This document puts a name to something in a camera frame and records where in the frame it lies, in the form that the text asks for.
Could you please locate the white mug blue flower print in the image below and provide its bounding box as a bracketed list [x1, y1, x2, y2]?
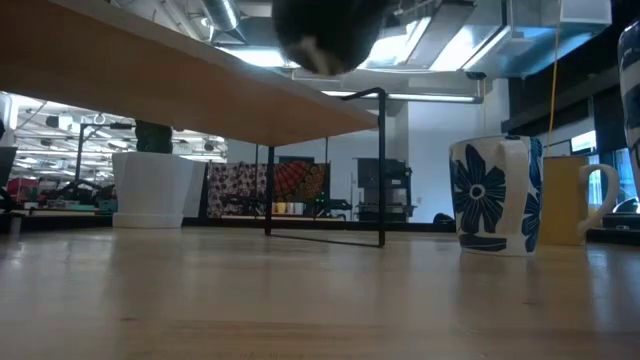
[448, 134, 545, 258]

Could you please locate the dark green cactus plant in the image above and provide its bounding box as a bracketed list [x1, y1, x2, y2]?
[133, 119, 174, 155]

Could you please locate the white faceted planter pot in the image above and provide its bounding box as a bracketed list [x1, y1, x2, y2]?
[111, 151, 207, 230]

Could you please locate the floral patterned fabric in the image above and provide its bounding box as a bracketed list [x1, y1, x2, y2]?
[207, 162, 269, 219]

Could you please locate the silver ceiling duct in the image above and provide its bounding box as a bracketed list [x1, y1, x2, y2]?
[199, 0, 242, 32]

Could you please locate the orange mandala fabric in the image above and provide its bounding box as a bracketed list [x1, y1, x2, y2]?
[273, 160, 330, 204]

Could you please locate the yellow mug white handle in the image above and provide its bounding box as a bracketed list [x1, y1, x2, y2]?
[539, 156, 621, 247]

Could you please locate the blue white striped mug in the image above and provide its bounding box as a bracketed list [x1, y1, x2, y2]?
[617, 19, 640, 201]

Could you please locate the black cabinet machine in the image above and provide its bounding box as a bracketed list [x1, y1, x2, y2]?
[355, 157, 416, 223]

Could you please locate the long ceiling light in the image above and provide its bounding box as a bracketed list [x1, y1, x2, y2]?
[322, 89, 484, 105]

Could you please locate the bright wall screen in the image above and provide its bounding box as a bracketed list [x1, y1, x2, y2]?
[570, 130, 598, 154]

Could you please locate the wooden shelf riser black frame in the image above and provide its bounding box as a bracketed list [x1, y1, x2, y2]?
[0, 0, 388, 249]

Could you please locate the matte black round mug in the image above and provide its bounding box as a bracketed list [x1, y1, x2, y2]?
[272, 0, 392, 77]

